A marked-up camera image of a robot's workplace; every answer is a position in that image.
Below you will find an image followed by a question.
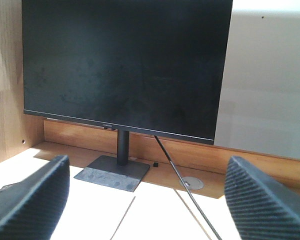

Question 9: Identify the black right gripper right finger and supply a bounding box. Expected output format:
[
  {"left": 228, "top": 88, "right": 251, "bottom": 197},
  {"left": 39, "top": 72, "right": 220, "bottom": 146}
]
[{"left": 224, "top": 156, "right": 300, "bottom": 240}]

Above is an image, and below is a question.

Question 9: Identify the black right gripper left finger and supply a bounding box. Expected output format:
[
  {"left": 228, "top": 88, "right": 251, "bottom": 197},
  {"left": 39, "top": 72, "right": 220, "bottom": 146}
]
[{"left": 0, "top": 155, "right": 70, "bottom": 240}]

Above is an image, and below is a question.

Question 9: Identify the wooden desk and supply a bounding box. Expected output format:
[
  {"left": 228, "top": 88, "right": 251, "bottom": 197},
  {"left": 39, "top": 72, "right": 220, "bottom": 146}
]
[{"left": 0, "top": 0, "right": 300, "bottom": 240}]

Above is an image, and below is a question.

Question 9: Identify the black computer monitor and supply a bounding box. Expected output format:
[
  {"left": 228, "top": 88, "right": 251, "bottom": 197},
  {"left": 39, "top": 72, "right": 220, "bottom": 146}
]
[{"left": 21, "top": 0, "right": 233, "bottom": 192}]

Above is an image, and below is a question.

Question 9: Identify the grey desk cable grommet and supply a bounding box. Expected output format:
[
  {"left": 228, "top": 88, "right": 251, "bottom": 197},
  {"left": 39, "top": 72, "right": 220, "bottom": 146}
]
[{"left": 179, "top": 176, "right": 205, "bottom": 190}]

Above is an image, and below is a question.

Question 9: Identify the black monitor cable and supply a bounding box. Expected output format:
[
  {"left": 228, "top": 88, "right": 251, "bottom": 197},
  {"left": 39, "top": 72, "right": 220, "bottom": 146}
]
[{"left": 153, "top": 135, "right": 223, "bottom": 240}]

